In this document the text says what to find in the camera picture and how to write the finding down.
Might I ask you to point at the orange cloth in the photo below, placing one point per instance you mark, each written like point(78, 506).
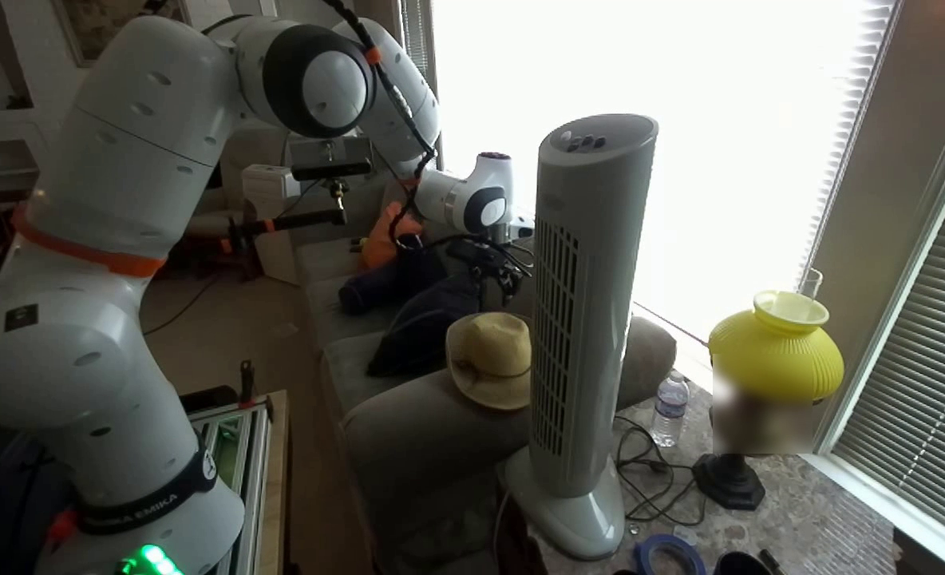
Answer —
point(382, 242)

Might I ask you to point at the white stand with black bars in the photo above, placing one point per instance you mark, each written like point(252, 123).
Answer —
point(271, 192)

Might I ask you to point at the white window blinds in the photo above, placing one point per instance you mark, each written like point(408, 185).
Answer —
point(921, 404)

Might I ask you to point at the white tower fan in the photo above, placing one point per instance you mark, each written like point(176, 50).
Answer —
point(589, 266)

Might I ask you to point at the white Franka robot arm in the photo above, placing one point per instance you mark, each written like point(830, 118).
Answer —
point(124, 139)

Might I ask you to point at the aluminium frame on table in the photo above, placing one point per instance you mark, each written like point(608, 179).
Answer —
point(241, 467)

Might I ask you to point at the dark navy cylinder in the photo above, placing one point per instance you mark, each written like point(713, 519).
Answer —
point(382, 284)

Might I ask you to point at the beige fabric sofa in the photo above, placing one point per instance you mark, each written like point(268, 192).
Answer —
point(419, 425)

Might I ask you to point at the clear plastic water bottle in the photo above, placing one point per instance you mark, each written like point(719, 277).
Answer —
point(673, 408)

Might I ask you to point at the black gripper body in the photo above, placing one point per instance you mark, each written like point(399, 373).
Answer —
point(497, 252)

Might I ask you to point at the woven straw hat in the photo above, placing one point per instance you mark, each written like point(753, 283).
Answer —
point(489, 355)

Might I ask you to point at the blue tape roll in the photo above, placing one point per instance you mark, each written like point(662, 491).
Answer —
point(654, 546)

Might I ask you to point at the dark navy garment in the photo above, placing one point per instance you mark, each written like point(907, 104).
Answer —
point(419, 324)

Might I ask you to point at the yellow shade table lamp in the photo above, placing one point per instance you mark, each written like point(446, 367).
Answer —
point(778, 355)

